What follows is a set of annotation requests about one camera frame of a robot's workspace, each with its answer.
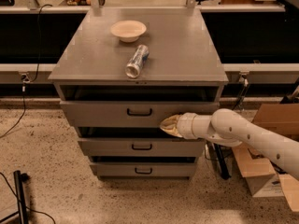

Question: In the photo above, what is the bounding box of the black stand pole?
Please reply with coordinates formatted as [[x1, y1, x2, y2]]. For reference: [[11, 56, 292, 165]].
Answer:
[[0, 171, 29, 224]]

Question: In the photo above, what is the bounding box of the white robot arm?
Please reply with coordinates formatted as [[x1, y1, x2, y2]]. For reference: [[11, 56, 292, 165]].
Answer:
[[160, 108, 299, 179]]

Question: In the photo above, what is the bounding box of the brown cardboard box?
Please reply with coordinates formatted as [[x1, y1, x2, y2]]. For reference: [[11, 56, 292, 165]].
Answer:
[[233, 104, 299, 212]]

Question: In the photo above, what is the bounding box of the grey middle drawer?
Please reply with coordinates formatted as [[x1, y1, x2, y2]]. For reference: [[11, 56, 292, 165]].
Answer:
[[78, 127, 205, 157]]

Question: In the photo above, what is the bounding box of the grey drawer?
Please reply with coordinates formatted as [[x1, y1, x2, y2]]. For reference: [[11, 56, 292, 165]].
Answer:
[[90, 156, 197, 178], [78, 127, 205, 157], [61, 86, 219, 128]]

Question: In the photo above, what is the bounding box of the grey bottom drawer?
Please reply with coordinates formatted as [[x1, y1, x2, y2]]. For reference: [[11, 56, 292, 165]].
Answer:
[[90, 156, 197, 178]]

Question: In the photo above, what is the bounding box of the black top drawer handle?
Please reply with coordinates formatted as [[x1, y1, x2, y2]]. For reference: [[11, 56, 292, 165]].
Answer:
[[126, 108, 152, 117]]

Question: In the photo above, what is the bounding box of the grey drawer cabinet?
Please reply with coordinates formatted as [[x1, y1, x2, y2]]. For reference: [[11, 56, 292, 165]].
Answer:
[[48, 7, 230, 180]]

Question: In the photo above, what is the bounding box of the black cable left wall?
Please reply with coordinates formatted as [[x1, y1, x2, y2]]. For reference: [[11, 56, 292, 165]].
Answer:
[[0, 4, 54, 139]]

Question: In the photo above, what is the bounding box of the white paper bowl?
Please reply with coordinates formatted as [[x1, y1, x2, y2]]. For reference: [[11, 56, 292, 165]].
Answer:
[[110, 21, 147, 43]]

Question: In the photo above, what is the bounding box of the black cable bottom left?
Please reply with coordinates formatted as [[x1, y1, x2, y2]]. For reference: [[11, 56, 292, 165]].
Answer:
[[0, 171, 56, 224]]

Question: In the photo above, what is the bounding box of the grey top drawer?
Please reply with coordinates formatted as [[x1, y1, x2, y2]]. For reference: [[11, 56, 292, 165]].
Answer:
[[61, 86, 219, 128]]

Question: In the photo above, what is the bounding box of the silver blue drink can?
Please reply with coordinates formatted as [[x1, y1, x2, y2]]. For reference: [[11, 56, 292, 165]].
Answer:
[[125, 45, 150, 78]]

